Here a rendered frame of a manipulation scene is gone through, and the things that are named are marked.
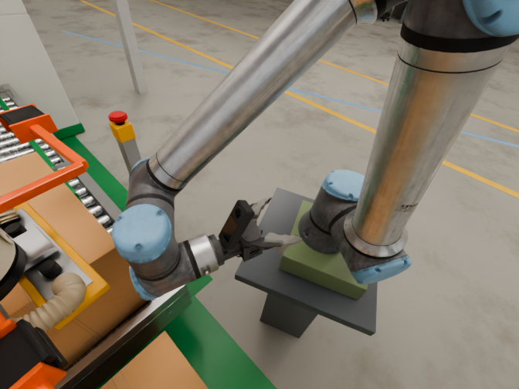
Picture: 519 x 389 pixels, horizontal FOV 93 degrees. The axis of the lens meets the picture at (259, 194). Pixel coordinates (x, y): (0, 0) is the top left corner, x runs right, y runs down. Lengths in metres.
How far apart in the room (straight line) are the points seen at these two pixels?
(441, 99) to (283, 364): 1.48
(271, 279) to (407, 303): 1.29
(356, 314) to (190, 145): 0.77
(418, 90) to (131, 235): 0.45
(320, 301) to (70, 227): 0.82
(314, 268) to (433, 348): 1.26
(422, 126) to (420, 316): 1.75
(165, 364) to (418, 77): 1.05
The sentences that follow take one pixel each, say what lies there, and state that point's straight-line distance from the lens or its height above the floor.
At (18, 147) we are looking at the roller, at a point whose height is 0.54.
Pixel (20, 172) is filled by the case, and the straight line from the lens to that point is 1.20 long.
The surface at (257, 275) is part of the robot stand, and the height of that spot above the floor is 0.75.
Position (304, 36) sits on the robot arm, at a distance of 0.41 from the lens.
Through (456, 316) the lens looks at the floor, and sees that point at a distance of 2.23.
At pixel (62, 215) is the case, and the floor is 0.95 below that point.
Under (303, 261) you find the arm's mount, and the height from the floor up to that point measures 0.84.
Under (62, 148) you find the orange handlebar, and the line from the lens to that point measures 0.73.
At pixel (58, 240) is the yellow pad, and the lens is 0.70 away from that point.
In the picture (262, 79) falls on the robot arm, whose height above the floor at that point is 1.44.
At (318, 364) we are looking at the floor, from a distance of 1.68.
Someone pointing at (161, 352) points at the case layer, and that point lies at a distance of 1.10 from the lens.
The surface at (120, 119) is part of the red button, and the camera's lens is 1.18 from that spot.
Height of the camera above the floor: 1.59
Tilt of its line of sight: 46 degrees down
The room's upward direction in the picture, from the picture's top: 8 degrees clockwise
